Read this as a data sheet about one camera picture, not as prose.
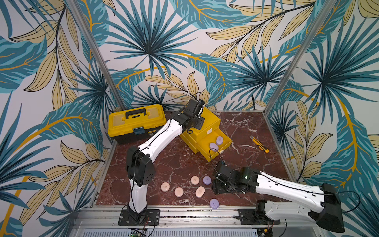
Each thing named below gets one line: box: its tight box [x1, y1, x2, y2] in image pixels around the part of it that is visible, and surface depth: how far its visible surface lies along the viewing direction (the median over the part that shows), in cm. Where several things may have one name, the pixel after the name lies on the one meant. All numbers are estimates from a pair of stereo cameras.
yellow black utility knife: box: [249, 135, 270, 154], surface depth 102 cm
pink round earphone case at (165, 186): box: [160, 182, 171, 193], surface depth 83 cm
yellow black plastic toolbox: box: [107, 104, 167, 146], surface depth 92 cm
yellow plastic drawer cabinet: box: [179, 106, 232, 162], surface depth 89 cm
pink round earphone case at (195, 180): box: [190, 175, 200, 186], surface depth 86 cm
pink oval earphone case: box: [194, 185, 206, 198], surface depth 81 cm
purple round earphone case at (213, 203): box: [209, 198, 220, 209], surface depth 78 cm
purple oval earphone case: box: [216, 135, 224, 146], surface depth 94 cm
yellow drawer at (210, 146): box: [195, 127, 232, 163], surface depth 91 cm
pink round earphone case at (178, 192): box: [174, 187, 184, 198], surface depth 81 cm
